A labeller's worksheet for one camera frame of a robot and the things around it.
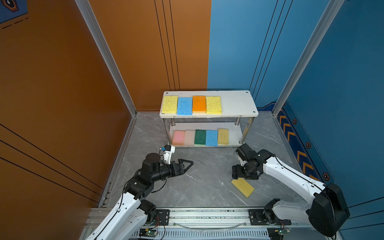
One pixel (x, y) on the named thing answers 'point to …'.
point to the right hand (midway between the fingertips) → (237, 176)
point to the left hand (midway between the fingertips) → (189, 164)
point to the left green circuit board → (150, 232)
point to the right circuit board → (276, 233)
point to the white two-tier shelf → (210, 118)
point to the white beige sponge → (189, 138)
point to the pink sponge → (178, 138)
